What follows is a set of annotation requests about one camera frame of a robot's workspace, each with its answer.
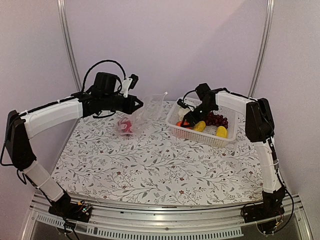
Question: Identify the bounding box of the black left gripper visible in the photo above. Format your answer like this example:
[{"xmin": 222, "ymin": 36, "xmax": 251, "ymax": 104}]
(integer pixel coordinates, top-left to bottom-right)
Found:
[{"xmin": 101, "ymin": 93, "xmax": 144, "ymax": 114}]

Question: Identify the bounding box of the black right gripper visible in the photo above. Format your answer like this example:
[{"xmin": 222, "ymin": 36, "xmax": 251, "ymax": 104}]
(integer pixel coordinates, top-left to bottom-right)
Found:
[{"xmin": 180, "ymin": 102, "xmax": 216, "ymax": 128}]

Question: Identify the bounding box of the clear zip top bag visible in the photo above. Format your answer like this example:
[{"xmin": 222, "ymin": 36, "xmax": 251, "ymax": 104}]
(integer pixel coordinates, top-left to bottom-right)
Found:
[{"xmin": 115, "ymin": 91, "xmax": 168, "ymax": 136}]

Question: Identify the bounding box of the red toy pepper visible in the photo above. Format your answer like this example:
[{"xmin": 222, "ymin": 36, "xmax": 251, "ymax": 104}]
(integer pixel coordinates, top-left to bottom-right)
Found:
[{"xmin": 117, "ymin": 117, "xmax": 132, "ymax": 134}]

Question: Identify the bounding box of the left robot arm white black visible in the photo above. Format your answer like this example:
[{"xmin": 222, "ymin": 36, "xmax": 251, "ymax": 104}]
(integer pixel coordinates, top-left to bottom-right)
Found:
[{"xmin": 2, "ymin": 72, "xmax": 144, "ymax": 217}]

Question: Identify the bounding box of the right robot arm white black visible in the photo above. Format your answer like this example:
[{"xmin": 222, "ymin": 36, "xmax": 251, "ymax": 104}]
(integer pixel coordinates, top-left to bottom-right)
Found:
[{"xmin": 181, "ymin": 83, "xmax": 286, "ymax": 218}]

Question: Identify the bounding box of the white cauliflower toy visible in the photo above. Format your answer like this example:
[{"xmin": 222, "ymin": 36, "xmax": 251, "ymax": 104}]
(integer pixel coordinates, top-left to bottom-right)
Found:
[{"xmin": 177, "ymin": 107, "xmax": 191, "ymax": 121}]

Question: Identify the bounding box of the yellow banana toy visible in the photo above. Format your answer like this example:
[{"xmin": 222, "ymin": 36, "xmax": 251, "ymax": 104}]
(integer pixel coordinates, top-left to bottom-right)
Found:
[{"xmin": 192, "ymin": 121, "xmax": 207, "ymax": 132}]

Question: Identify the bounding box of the orange toy fruit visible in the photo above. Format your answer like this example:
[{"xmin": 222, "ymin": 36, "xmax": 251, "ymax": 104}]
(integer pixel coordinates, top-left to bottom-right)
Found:
[{"xmin": 176, "ymin": 121, "xmax": 189, "ymax": 127}]

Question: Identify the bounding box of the white plastic basket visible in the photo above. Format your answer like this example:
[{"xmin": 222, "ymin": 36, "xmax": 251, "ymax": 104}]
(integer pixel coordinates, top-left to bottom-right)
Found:
[{"xmin": 165, "ymin": 97, "xmax": 238, "ymax": 148}]

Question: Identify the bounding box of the dark red grapes toy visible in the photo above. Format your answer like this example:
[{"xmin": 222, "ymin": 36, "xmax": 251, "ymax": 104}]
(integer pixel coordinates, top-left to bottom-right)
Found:
[{"xmin": 205, "ymin": 111, "xmax": 229, "ymax": 129}]

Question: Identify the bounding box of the yellow lemon toy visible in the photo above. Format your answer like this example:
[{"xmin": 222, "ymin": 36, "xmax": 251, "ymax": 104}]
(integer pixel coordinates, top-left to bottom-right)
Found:
[{"xmin": 215, "ymin": 125, "xmax": 228, "ymax": 138}]

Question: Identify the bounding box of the floral table cloth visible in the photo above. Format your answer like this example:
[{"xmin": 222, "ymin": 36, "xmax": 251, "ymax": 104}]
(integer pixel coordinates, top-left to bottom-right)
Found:
[{"xmin": 52, "ymin": 101, "xmax": 281, "ymax": 206}]

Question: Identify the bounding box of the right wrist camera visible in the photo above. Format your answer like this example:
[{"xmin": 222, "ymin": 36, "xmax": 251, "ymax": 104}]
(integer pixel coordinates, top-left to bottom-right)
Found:
[{"xmin": 177, "ymin": 98, "xmax": 195, "ymax": 111}]

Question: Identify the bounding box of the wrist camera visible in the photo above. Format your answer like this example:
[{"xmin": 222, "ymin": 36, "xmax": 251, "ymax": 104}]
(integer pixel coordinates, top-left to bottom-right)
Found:
[
  {"xmin": 177, "ymin": 98, "xmax": 195, "ymax": 111},
  {"xmin": 121, "ymin": 74, "xmax": 139, "ymax": 98}
]

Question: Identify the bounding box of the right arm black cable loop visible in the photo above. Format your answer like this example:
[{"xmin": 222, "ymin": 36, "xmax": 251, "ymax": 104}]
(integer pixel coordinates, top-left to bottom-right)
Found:
[{"xmin": 182, "ymin": 89, "xmax": 198, "ymax": 103}]

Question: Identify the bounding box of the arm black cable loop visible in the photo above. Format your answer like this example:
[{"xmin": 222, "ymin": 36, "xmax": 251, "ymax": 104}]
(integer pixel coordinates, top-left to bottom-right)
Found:
[
  {"xmin": 81, "ymin": 59, "xmax": 127, "ymax": 93},
  {"xmin": 182, "ymin": 89, "xmax": 198, "ymax": 103}
]

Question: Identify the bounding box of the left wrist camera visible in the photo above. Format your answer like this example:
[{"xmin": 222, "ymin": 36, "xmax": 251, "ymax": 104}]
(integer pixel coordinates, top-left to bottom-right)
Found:
[{"xmin": 121, "ymin": 74, "xmax": 139, "ymax": 98}]

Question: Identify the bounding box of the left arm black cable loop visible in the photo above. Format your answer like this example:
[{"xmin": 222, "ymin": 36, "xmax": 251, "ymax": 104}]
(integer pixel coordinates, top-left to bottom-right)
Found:
[{"xmin": 81, "ymin": 59, "xmax": 127, "ymax": 93}]

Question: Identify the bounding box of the front aluminium rail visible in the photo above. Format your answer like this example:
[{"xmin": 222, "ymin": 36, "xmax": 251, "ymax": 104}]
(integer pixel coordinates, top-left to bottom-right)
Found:
[{"xmin": 21, "ymin": 192, "xmax": 313, "ymax": 240}]

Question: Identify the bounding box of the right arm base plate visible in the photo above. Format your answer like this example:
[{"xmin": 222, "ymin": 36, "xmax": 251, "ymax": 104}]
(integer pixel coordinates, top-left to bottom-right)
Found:
[{"xmin": 240, "ymin": 200, "xmax": 285, "ymax": 223}]

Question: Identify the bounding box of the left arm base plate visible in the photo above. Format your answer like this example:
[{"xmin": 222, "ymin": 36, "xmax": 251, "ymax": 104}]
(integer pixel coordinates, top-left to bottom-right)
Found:
[{"xmin": 48, "ymin": 200, "xmax": 93, "ymax": 223}]

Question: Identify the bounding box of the left aluminium frame post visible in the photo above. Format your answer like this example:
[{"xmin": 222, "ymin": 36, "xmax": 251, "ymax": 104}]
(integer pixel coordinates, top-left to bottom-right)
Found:
[{"xmin": 56, "ymin": 0, "xmax": 82, "ymax": 92}]

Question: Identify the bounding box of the aluminium frame post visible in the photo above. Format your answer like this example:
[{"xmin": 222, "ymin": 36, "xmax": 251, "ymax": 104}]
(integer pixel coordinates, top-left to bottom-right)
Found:
[
  {"xmin": 56, "ymin": 0, "xmax": 82, "ymax": 92},
  {"xmin": 248, "ymin": 0, "xmax": 275, "ymax": 98}
]

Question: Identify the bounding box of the right aluminium frame post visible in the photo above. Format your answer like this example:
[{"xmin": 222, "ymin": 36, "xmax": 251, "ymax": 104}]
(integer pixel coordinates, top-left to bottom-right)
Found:
[{"xmin": 248, "ymin": 0, "xmax": 275, "ymax": 98}]

